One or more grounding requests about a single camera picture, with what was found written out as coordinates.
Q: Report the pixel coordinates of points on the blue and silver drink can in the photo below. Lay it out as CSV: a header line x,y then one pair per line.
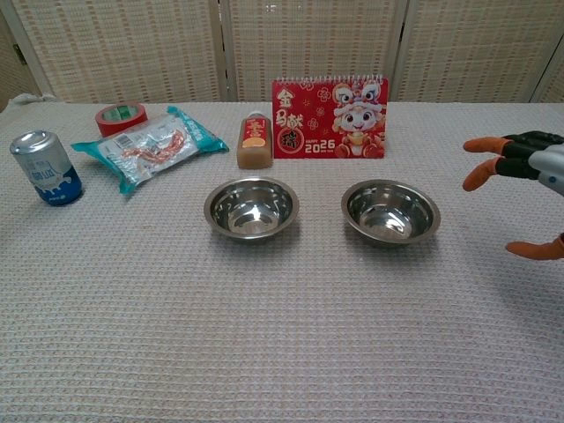
x,y
44,169

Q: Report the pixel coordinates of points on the red tape roll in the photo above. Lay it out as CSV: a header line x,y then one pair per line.
x,y
130,119

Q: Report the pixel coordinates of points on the teal clear snack packet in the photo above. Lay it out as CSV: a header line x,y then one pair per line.
x,y
150,145

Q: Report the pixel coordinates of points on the right black orange-tipped robot hand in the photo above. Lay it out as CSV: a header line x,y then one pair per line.
x,y
548,165

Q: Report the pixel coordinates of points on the small orange juice bottle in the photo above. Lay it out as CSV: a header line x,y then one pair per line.
x,y
255,141

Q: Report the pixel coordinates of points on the grey waffle weave tablecloth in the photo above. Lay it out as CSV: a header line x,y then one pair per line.
x,y
282,317

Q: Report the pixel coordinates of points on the woven folding screen panel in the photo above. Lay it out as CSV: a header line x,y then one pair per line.
x,y
476,48
123,48
313,39

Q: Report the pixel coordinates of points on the red 2026 desk calendar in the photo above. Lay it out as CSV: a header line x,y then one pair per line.
x,y
330,119

